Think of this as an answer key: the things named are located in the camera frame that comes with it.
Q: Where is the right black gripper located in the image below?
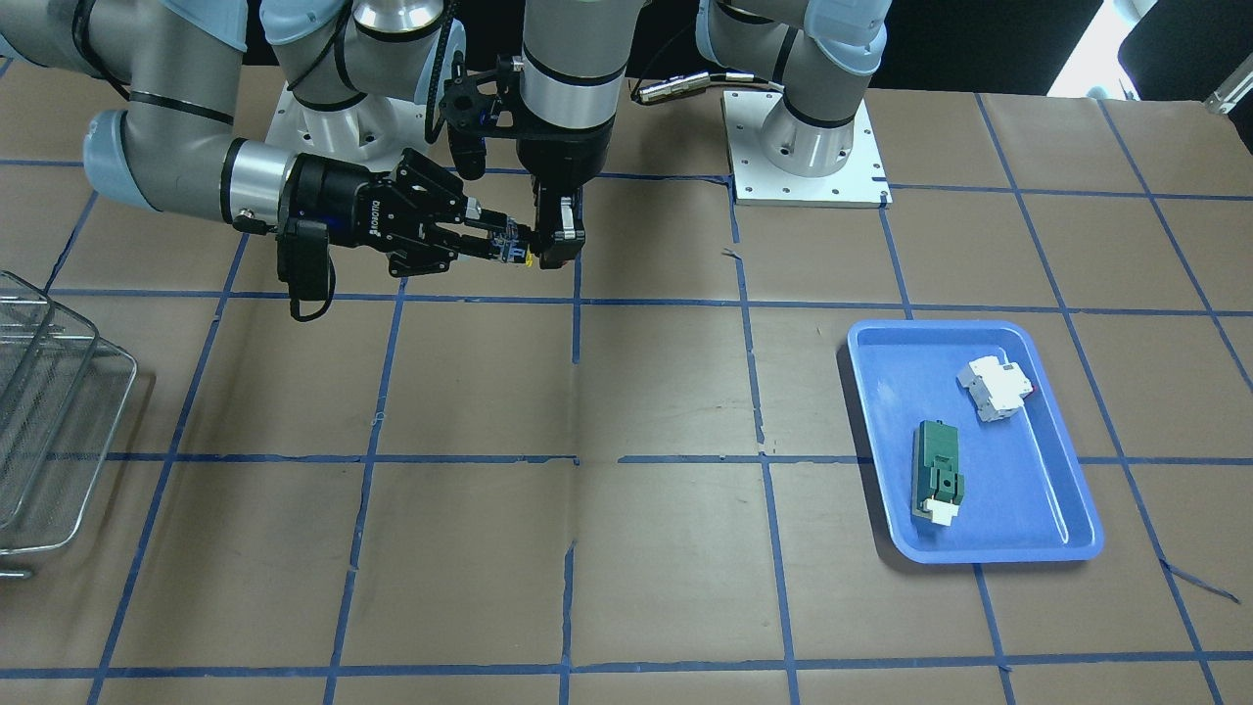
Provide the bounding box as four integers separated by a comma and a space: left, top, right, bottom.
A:
288, 149, 534, 277

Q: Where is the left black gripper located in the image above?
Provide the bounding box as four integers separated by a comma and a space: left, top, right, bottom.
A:
516, 131, 611, 267

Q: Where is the red push button switch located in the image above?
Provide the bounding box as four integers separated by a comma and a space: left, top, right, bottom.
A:
489, 233, 569, 269

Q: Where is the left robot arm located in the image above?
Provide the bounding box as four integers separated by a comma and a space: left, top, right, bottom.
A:
501, 1, 891, 269

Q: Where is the green terminal block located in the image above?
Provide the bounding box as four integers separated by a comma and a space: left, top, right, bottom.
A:
911, 419, 966, 527

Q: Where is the white circuit breaker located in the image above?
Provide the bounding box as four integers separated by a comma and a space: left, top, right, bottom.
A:
956, 354, 1037, 423

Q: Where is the blue plastic tray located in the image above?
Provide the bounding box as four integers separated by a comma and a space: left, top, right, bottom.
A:
847, 318, 1105, 565

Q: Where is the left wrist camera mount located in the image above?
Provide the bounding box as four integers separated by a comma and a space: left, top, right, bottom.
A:
439, 53, 523, 180

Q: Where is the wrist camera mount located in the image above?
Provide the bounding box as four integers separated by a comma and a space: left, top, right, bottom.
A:
439, 53, 523, 180
276, 218, 337, 322

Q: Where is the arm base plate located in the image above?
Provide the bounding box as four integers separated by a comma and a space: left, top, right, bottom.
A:
264, 89, 431, 172
720, 90, 893, 209

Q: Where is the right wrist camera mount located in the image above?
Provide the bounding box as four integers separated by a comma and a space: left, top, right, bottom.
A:
276, 218, 337, 322

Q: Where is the wire mesh shelf basket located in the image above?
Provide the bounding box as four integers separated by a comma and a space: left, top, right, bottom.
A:
1, 269, 137, 581

